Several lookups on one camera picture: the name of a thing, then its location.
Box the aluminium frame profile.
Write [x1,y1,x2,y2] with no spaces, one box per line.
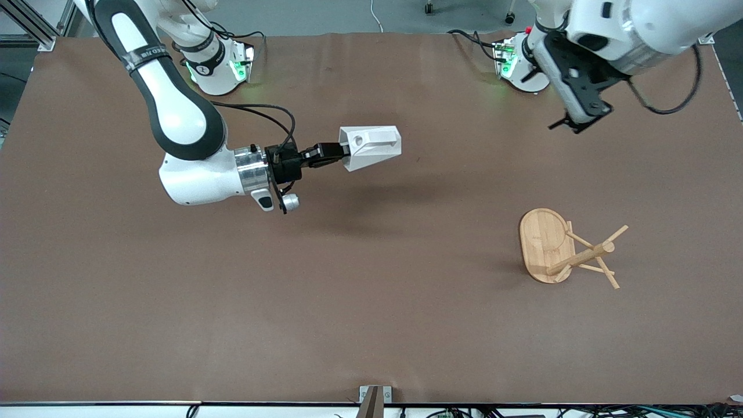
[0,0,76,52]

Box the brown table cover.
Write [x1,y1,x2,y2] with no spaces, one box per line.
[0,32,743,405]

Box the black right base cable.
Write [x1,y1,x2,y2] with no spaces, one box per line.
[203,22,266,62]

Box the white faceted cup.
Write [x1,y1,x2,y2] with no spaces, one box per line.
[338,125,402,172]

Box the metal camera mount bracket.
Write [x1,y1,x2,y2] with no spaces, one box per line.
[355,385,393,418]

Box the wooden cup rack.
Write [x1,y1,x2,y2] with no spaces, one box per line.
[518,208,629,290]

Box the black base cable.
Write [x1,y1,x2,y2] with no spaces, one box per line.
[203,22,266,62]
[447,29,506,63]

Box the black left base cable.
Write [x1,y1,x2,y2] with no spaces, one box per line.
[447,29,506,63]

